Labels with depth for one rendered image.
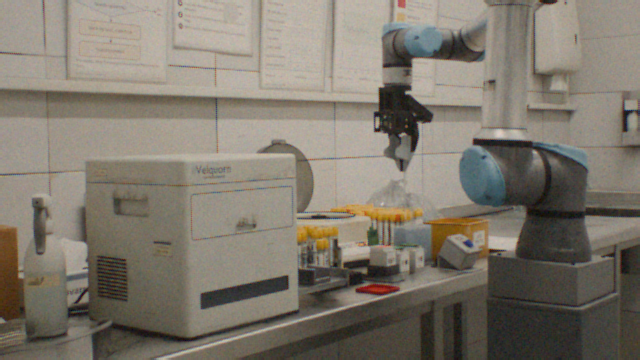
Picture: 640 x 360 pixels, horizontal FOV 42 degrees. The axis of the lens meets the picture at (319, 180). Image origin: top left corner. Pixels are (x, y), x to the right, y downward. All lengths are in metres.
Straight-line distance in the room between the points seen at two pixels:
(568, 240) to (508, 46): 0.40
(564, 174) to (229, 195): 0.67
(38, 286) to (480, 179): 0.82
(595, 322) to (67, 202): 1.17
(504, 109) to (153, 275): 0.72
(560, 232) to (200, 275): 0.73
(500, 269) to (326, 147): 1.05
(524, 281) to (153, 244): 0.74
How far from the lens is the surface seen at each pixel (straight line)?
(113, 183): 1.51
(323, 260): 1.79
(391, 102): 2.07
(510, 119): 1.64
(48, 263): 1.48
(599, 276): 1.78
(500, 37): 1.65
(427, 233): 2.15
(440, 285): 1.93
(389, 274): 1.91
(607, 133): 4.23
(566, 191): 1.71
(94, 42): 2.05
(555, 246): 1.72
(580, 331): 1.68
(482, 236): 2.27
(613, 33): 4.25
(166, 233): 1.40
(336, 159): 2.69
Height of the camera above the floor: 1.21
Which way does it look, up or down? 3 degrees down
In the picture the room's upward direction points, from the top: 1 degrees counter-clockwise
